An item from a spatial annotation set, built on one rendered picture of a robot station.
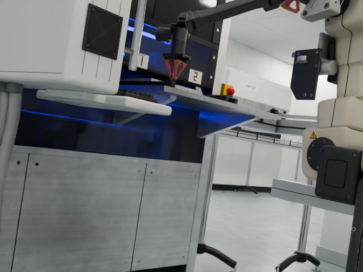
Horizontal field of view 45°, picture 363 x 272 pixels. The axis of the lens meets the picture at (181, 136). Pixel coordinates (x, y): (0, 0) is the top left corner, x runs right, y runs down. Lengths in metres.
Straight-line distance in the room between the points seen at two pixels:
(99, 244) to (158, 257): 0.35
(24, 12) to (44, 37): 0.14
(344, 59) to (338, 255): 2.10
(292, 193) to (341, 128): 1.50
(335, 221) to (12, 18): 2.61
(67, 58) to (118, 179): 0.89
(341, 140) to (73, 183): 1.01
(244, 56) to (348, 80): 8.36
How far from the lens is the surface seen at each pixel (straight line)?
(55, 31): 1.16
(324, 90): 11.03
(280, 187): 2.85
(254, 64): 9.98
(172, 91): 1.50
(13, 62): 1.30
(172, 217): 2.13
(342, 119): 1.34
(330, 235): 3.35
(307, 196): 2.74
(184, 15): 1.80
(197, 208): 2.24
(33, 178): 1.70
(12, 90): 1.36
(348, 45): 1.42
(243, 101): 1.82
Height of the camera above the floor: 0.71
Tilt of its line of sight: 1 degrees up
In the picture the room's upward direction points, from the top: 8 degrees clockwise
